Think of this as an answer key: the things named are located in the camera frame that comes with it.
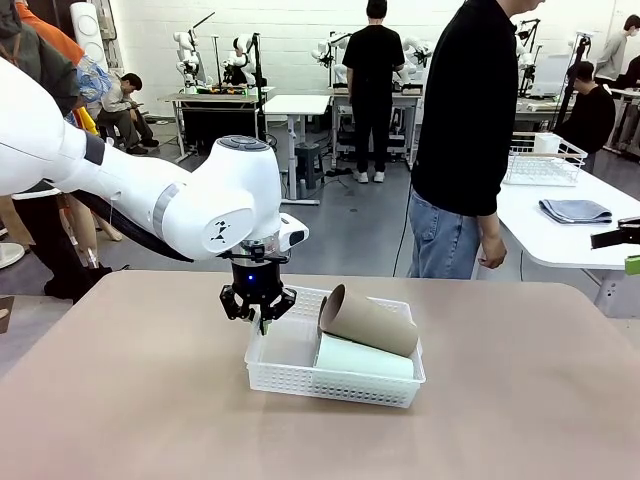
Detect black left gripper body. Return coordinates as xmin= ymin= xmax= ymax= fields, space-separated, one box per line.
xmin=230 ymin=259 xmax=285 ymax=307

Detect blue cleaning cloth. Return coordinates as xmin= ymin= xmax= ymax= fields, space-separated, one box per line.
xmin=538 ymin=198 xmax=614 ymax=226

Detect brown cup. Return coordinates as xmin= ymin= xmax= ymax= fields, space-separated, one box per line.
xmin=317 ymin=283 xmax=421 ymax=359

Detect pale green cup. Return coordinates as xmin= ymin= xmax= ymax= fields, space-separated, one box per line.
xmin=313 ymin=333 xmax=416 ymax=380

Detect white perforated plastic basket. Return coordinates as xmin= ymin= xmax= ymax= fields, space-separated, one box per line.
xmin=243 ymin=286 xmax=428 ymax=409

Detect person's right forearm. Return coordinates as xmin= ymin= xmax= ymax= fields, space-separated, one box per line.
xmin=476 ymin=213 xmax=503 ymax=241

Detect person's right hand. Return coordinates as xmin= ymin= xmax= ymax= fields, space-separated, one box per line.
xmin=476 ymin=234 xmax=509 ymax=271

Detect white side table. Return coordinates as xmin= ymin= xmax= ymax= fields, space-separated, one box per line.
xmin=471 ymin=168 xmax=640 ymax=319

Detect white cup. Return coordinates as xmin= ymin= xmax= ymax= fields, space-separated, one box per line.
xmin=534 ymin=131 xmax=561 ymax=156

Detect grey plastic stool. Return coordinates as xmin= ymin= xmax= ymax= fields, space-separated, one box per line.
xmin=294 ymin=143 xmax=327 ymax=192

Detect person in black sweater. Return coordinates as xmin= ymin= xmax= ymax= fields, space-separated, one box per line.
xmin=553 ymin=59 xmax=618 ymax=174

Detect white height-adjustable table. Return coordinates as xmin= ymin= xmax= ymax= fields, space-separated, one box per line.
xmin=603 ymin=86 xmax=640 ymax=152

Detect black pole stand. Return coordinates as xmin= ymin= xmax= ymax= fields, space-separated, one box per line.
xmin=553 ymin=30 xmax=595 ymax=127

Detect white desk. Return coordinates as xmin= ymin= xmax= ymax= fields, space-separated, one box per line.
xmin=263 ymin=94 xmax=334 ymax=208

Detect grey work table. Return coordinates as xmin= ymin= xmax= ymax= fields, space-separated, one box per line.
xmin=158 ymin=86 xmax=278 ymax=168

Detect person in grey hoodie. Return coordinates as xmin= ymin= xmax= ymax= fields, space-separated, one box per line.
xmin=593 ymin=13 xmax=640 ymax=82

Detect person in black shirt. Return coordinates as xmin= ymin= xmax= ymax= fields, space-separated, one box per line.
xmin=406 ymin=0 xmax=547 ymax=280

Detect black tripod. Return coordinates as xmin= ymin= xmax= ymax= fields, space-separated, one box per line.
xmin=516 ymin=18 xmax=545 ymax=98

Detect seated person in beige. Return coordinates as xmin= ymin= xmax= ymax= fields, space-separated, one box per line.
xmin=96 ymin=72 xmax=161 ymax=157

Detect brown flat board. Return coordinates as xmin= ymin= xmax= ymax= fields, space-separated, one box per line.
xmin=0 ymin=295 xmax=17 ymax=337

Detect white round fan base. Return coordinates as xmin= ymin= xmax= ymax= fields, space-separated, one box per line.
xmin=0 ymin=241 xmax=27 ymax=272

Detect standing person in black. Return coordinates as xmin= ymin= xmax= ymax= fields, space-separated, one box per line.
xmin=341 ymin=0 xmax=407 ymax=185

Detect blue patterned garment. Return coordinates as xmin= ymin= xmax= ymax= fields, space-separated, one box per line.
xmin=73 ymin=54 xmax=115 ymax=111

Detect white tower panel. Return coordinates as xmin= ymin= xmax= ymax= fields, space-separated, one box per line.
xmin=69 ymin=2 xmax=109 ymax=72

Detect person in dark jacket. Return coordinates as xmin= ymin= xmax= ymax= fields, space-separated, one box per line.
xmin=0 ymin=0 xmax=115 ymax=304

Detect person in orange jacket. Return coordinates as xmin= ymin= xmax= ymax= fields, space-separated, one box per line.
xmin=15 ymin=0 xmax=125 ymax=274

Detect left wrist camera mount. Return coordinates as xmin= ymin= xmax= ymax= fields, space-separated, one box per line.
xmin=219 ymin=239 xmax=292 ymax=265

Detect white wire dish rack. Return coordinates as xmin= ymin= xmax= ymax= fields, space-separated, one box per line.
xmin=501 ymin=133 xmax=588 ymax=188

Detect black left arm cable bundle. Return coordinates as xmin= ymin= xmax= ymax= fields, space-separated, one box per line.
xmin=63 ymin=191 xmax=196 ymax=264

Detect thin black hanging cable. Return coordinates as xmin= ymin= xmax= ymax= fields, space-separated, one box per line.
xmin=392 ymin=181 xmax=414 ymax=278

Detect metal frame robot table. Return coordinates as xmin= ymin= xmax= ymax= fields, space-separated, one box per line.
xmin=329 ymin=86 xmax=424 ymax=170

